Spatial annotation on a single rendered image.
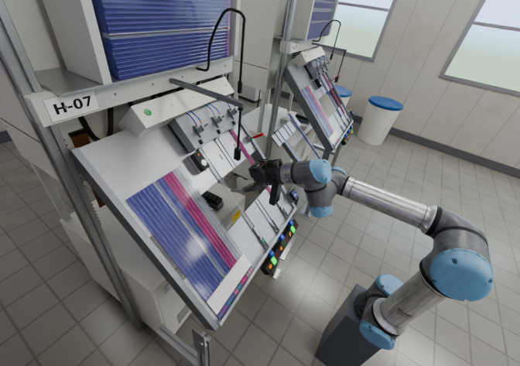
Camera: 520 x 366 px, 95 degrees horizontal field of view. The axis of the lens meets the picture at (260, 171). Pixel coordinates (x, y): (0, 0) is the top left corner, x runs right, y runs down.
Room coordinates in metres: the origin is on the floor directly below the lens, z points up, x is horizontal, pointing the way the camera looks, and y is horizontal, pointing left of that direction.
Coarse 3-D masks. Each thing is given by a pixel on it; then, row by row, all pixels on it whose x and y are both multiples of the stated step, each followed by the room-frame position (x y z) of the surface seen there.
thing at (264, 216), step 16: (256, 208) 0.78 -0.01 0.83; (272, 208) 0.84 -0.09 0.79; (288, 208) 0.90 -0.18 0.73; (240, 224) 0.66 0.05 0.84; (256, 224) 0.71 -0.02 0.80; (272, 224) 0.77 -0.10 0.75; (240, 240) 0.61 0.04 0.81; (256, 240) 0.65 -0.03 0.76; (256, 256) 0.60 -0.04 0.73; (192, 288) 0.38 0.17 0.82
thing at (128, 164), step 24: (96, 144) 0.58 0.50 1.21; (120, 144) 0.62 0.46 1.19; (144, 144) 0.68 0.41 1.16; (168, 144) 0.74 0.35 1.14; (216, 144) 0.89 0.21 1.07; (96, 168) 0.52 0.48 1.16; (120, 168) 0.56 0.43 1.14; (144, 168) 0.61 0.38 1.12; (168, 168) 0.66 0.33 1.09; (192, 168) 0.72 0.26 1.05; (216, 168) 0.80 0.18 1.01; (120, 192) 0.50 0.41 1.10
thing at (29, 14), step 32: (32, 0) 0.67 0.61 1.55; (32, 32) 0.64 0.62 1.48; (0, 64) 0.60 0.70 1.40; (32, 64) 0.62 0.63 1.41; (64, 64) 0.68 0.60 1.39; (0, 96) 0.65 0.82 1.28; (32, 128) 0.60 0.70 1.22; (64, 128) 0.63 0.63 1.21; (96, 128) 0.71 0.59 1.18; (32, 160) 0.66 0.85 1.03
